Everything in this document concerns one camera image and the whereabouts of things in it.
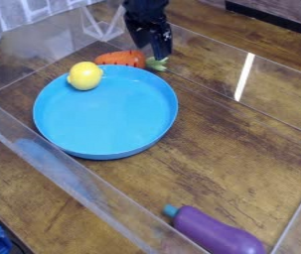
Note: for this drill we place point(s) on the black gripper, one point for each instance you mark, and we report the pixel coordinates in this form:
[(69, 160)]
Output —
[(145, 15)]

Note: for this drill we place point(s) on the orange toy carrot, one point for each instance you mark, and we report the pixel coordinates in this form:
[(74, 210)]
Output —
[(132, 58)]

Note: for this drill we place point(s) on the blue round tray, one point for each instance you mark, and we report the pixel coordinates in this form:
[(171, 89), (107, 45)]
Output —
[(113, 121)]

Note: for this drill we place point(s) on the yellow toy lemon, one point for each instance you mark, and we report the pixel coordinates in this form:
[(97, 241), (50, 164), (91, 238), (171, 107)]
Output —
[(85, 76)]

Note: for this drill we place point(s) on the white patterned curtain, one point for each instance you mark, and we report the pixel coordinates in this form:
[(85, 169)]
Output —
[(24, 12)]

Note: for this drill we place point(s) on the purple toy eggplant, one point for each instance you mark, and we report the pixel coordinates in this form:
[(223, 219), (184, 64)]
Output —
[(216, 236)]

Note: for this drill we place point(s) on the clear acrylic corner bracket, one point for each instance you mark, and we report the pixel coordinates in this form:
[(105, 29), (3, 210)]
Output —
[(104, 31)]

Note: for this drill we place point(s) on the clear acrylic enclosure wall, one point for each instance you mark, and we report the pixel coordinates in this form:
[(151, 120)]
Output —
[(230, 159)]

